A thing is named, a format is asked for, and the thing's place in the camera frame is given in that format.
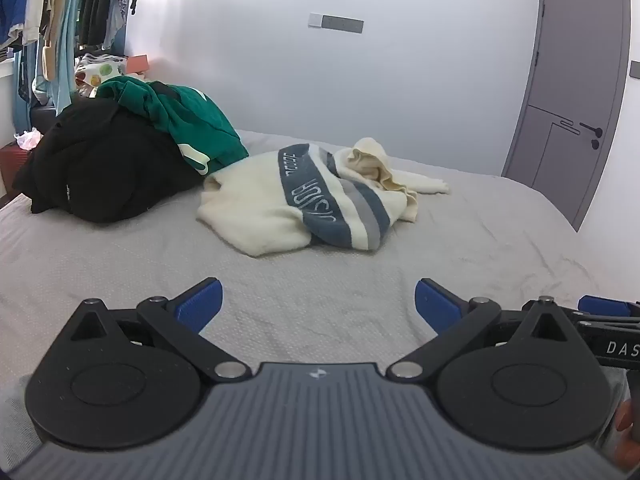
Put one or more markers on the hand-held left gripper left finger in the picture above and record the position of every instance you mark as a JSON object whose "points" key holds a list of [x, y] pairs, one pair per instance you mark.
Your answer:
{"points": [[200, 305]]}

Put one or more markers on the dark red bin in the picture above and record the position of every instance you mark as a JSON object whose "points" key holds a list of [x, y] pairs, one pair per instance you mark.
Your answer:
{"points": [[12, 165]]}

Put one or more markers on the white blue-striped sweater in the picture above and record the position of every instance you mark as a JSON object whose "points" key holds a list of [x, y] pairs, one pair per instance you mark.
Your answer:
{"points": [[250, 210]]}

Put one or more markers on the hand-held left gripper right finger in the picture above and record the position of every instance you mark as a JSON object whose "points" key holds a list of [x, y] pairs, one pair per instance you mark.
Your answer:
{"points": [[435, 305]]}

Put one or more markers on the black jacket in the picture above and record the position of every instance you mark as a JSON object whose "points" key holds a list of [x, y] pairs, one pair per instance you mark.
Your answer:
{"points": [[100, 160]]}

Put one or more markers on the person's right hand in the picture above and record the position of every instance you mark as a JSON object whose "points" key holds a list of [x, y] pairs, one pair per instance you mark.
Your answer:
{"points": [[627, 415]]}

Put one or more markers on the grey bed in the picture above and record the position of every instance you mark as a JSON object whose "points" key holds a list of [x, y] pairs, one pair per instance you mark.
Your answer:
{"points": [[325, 280]]}

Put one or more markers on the green sweatshirt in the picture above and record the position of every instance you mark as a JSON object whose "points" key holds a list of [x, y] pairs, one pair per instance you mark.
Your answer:
{"points": [[200, 115]]}

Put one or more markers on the small grey light switch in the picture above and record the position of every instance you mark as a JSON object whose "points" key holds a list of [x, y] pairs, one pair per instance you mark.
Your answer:
{"points": [[635, 69]]}

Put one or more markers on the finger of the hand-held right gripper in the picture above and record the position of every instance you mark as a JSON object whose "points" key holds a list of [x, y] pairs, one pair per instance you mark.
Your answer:
{"points": [[605, 306]]}

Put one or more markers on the grey door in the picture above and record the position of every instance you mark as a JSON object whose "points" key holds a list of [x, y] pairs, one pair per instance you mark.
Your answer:
{"points": [[565, 60]]}

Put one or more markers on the red box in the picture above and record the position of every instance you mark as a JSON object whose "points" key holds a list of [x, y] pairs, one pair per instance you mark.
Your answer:
{"points": [[136, 65]]}

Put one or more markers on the grey wall switch panel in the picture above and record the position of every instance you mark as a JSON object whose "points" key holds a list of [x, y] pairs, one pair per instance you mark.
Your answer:
{"points": [[335, 22]]}

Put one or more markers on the fruit-print white bag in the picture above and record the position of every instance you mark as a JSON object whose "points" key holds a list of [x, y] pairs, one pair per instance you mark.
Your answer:
{"points": [[97, 72]]}

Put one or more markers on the rack of hanging clothes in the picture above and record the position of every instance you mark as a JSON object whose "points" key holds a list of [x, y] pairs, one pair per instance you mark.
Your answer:
{"points": [[60, 10]]}

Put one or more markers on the pink plastic bag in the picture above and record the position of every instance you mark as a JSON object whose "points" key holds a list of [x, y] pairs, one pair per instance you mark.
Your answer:
{"points": [[27, 139]]}

